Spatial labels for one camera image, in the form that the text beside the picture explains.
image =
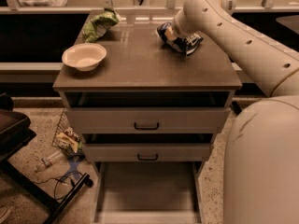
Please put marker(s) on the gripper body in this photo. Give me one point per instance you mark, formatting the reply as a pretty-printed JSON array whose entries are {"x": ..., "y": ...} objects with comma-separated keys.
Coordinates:
[{"x": 176, "y": 29}]

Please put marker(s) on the blue chip bag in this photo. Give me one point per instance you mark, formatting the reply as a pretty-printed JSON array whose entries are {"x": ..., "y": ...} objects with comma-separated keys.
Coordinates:
[{"x": 185, "y": 46}]

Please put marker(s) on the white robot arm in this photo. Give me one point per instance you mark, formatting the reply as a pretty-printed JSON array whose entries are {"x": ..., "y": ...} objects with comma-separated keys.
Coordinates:
[{"x": 261, "y": 161}]

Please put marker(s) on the green chip bag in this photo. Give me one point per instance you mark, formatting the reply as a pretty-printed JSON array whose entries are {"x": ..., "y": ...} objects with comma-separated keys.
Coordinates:
[{"x": 98, "y": 25}]

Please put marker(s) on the grey drawer cabinet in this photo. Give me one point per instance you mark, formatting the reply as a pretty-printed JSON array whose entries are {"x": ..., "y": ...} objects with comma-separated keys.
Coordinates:
[{"x": 141, "y": 71}]

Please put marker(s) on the open bottom drawer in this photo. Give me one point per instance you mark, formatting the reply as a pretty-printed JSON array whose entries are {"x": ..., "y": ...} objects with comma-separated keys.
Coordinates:
[{"x": 147, "y": 193}]

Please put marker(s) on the white bowl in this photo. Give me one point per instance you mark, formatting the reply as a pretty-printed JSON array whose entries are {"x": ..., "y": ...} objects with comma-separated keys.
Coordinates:
[{"x": 84, "y": 57}]

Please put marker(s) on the clear plastic bottle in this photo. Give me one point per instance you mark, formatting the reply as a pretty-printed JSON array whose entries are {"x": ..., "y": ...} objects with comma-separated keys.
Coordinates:
[{"x": 48, "y": 161}]

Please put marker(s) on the sneaker shoe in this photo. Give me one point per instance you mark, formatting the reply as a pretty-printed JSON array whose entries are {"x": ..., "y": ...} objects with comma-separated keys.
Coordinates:
[{"x": 4, "y": 213}]

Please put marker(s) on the black table leg frame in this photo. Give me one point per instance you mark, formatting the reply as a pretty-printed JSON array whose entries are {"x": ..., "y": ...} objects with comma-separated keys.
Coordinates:
[{"x": 236, "y": 108}]

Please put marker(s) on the top drawer with handle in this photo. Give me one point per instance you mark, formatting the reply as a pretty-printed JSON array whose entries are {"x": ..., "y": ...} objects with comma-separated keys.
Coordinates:
[{"x": 147, "y": 120}]

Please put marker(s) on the drawer with handle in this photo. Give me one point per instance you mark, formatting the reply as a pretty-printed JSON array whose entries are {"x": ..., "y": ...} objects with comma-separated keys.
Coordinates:
[
  {"x": 147, "y": 152},
  {"x": 147, "y": 120}
]

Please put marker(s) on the middle drawer with handle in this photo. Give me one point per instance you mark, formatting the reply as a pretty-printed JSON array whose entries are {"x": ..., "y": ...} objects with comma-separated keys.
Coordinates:
[{"x": 147, "y": 152}]

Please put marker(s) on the wire basket with snack bags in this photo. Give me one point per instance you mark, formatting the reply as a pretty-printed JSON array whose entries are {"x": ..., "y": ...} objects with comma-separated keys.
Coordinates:
[{"x": 66, "y": 139}]

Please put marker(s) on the black cart frame left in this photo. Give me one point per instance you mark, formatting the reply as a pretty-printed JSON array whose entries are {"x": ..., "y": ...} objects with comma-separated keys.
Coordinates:
[{"x": 44, "y": 114}]

